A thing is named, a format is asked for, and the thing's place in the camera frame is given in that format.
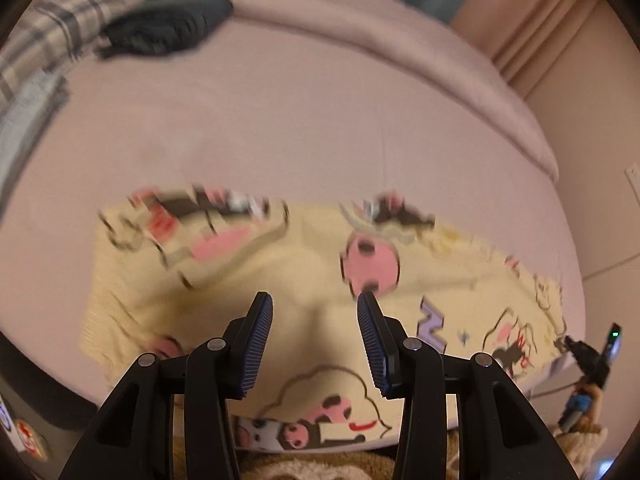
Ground person's right hand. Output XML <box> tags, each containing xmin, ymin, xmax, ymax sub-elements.
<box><xmin>575</xmin><ymin>382</ymin><xmax>605</xmax><ymax>420</ymax></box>

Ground yellow cartoon print pants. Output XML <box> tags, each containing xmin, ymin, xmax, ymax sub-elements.
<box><xmin>80</xmin><ymin>185</ymin><xmax>571</xmax><ymax>453</ymax></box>

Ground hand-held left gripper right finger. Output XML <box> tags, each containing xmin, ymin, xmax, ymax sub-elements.
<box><xmin>356</xmin><ymin>291</ymin><xmax>583</xmax><ymax>480</ymax></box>

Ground pink duvet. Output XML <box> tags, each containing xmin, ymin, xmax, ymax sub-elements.
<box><xmin>235</xmin><ymin>0</ymin><xmax>561</xmax><ymax>181</ymax></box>

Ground grey plaid cloth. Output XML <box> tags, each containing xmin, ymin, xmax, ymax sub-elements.
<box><xmin>0</xmin><ymin>0</ymin><xmax>131</xmax><ymax>106</ymax></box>

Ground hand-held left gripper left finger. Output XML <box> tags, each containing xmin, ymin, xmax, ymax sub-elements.
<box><xmin>57</xmin><ymin>291</ymin><xmax>274</xmax><ymax>480</ymax></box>

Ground brown fluffy robe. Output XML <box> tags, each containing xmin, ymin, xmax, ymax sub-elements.
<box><xmin>170</xmin><ymin>427</ymin><xmax>416</xmax><ymax>480</ymax></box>

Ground light blue cloth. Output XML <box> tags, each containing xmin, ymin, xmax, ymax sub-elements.
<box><xmin>0</xmin><ymin>72</ymin><xmax>71</xmax><ymax>201</ymax></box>

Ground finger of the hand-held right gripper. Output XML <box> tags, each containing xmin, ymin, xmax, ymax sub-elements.
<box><xmin>557</xmin><ymin>335</ymin><xmax>608</xmax><ymax>386</ymax></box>

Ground beige curtain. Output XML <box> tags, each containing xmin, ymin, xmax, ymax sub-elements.
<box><xmin>450</xmin><ymin>0</ymin><xmax>601</xmax><ymax>96</ymax></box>

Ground bed with pink sheet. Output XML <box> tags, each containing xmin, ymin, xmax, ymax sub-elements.
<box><xmin>0</xmin><ymin>0</ymin><xmax>586</xmax><ymax>411</ymax></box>

